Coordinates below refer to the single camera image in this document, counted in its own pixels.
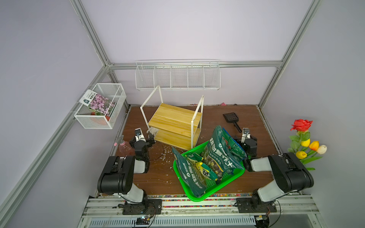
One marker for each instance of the pink flower seed packet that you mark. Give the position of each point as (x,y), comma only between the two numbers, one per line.
(98,103)

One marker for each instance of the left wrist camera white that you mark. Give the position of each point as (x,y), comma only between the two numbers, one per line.
(139,135)

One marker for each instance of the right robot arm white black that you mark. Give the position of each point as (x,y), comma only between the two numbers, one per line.
(289,175)

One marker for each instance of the black slotted plastic scoop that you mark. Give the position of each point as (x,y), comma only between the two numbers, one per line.
(233,119)

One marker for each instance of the green plastic mesh tray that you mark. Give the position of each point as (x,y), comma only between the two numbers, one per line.
(212,187)

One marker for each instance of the yellow fertilizer bag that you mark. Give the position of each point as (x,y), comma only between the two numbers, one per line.
(203,168)

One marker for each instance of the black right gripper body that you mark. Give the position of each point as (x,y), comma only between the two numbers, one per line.
(239,142)

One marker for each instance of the white frame wooden shelf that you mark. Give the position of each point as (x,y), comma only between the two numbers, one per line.
(178,127)

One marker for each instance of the dark green soil bag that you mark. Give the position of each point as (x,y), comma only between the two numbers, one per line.
(218,159)
(192,183)

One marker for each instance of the metal base rail frame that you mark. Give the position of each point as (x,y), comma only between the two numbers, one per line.
(232,210)

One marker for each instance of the artificial flower bouquet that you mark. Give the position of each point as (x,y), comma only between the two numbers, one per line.
(305,149)

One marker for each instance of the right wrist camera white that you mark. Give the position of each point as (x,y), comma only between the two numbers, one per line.
(246,134)

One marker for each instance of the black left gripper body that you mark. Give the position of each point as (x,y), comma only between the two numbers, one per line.
(148,142)

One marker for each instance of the white wire wall basket long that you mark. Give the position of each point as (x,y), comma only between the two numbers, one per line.
(185,74)

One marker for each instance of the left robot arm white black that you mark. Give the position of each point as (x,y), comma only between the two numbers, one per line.
(118,174)

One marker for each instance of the colourful green fertilizer bag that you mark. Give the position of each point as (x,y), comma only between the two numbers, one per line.
(232,145)

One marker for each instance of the pink spray bottle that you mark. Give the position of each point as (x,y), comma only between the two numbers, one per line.
(124,147)

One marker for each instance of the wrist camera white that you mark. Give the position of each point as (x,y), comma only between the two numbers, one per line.
(246,134)
(139,135)

